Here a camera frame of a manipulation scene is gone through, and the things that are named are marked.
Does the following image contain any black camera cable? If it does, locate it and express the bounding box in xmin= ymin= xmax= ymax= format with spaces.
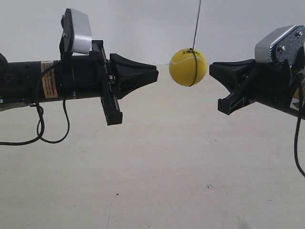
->
xmin=294 ymin=71 xmax=305 ymax=177
xmin=0 ymin=61 xmax=71 ymax=146

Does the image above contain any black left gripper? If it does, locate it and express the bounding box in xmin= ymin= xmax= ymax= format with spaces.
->
xmin=55 ymin=40 xmax=159 ymax=125

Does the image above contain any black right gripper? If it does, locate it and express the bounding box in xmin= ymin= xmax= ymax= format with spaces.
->
xmin=209 ymin=59 xmax=298 ymax=115

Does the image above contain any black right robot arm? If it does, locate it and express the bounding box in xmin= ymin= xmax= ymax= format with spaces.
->
xmin=209 ymin=59 xmax=305 ymax=119

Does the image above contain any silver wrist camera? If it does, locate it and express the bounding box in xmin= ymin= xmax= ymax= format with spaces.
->
xmin=254 ymin=24 xmax=305 ymax=69
xmin=59 ymin=8 xmax=92 ymax=59

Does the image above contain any black left camera cable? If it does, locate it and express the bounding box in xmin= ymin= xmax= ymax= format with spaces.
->
xmin=0 ymin=61 xmax=71 ymax=146

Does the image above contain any yellow tennis ball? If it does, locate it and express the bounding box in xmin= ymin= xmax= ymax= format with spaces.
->
xmin=169 ymin=48 xmax=208 ymax=87

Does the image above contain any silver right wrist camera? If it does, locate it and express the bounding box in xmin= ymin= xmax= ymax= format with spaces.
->
xmin=254 ymin=24 xmax=305 ymax=69

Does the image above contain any black right camera cable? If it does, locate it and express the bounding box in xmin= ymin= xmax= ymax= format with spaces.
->
xmin=294 ymin=71 xmax=305 ymax=177

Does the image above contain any black hanging string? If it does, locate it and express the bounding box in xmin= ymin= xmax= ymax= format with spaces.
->
xmin=191 ymin=0 xmax=203 ymax=51

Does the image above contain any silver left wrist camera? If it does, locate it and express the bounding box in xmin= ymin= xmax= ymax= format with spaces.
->
xmin=59 ymin=8 xmax=92 ymax=59

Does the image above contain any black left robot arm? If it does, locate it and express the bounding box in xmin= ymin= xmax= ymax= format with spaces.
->
xmin=0 ymin=40 xmax=159 ymax=125

